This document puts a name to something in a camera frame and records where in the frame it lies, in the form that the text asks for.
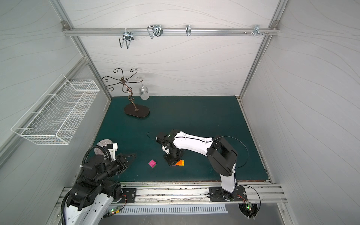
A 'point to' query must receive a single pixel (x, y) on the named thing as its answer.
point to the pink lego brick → (152, 163)
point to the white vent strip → (134, 209)
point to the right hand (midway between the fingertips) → (172, 163)
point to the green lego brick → (155, 166)
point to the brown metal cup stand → (133, 109)
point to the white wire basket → (55, 117)
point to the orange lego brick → (181, 163)
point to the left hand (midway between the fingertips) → (136, 156)
